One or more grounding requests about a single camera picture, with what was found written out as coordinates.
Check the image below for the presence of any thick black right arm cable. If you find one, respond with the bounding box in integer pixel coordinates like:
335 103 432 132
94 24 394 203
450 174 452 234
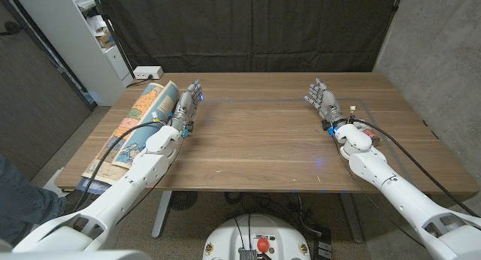
351 118 481 218

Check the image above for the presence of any white floor platform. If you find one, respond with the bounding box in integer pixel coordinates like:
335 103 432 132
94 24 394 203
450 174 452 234
32 165 76 199

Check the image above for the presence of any white table leg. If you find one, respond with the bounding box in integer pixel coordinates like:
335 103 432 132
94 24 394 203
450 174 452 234
151 191 173 239
340 193 365 244

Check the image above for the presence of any black floor power strip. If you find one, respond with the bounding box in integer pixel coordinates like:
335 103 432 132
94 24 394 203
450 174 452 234
313 229 334 260

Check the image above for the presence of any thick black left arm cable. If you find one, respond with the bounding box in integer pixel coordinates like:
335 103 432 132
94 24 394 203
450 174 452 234
71 119 170 214

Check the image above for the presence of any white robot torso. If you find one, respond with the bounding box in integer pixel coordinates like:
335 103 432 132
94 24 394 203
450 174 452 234
0 250 153 260

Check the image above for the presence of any paper map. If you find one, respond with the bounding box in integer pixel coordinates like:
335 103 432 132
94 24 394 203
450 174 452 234
77 80 181 195

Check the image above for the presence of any black door handle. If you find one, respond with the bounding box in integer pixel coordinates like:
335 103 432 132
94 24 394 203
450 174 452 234
0 21 23 38

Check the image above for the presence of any round black floor fan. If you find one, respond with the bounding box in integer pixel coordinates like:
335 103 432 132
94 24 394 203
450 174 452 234
169 191 199 211

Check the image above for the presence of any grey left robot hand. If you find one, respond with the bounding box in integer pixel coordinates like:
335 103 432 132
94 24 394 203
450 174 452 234
169 78 204 135

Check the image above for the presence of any person in blue jeans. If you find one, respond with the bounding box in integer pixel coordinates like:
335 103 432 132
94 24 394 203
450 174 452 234
0 154 67 246

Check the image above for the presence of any red and white can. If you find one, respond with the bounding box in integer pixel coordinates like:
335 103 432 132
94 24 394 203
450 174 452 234
362 126 380 145

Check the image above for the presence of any white crumpled packaging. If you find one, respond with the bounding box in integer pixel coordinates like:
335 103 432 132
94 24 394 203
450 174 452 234
86 14 109 35

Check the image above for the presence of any black curtain backdrop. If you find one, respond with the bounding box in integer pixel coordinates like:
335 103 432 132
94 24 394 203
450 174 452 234
95 0 401 74

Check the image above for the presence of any brown cardboard box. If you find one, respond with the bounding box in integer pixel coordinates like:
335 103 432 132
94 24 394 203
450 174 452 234
95 31 116 50

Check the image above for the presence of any white shelf cabinet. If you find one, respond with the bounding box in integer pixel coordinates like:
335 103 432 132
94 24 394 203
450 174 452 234
11 0 135 107

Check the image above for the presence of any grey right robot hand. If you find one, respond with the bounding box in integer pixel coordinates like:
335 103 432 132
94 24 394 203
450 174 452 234
303 77 346 125

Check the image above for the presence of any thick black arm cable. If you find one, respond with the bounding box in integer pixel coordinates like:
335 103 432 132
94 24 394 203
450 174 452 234
351 118 481 218
71 119 170 214

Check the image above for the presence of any black power box cord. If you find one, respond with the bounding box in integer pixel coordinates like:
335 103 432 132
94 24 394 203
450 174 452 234
126 74 155 89

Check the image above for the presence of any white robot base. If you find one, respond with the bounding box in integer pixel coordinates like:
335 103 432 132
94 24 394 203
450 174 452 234
201 213 312 260

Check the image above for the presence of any white power box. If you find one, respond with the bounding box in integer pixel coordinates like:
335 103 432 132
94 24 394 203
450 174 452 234
133 65 165 80

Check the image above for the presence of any black backdrop stand pole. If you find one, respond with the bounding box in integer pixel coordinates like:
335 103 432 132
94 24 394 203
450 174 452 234
88 0 136 79

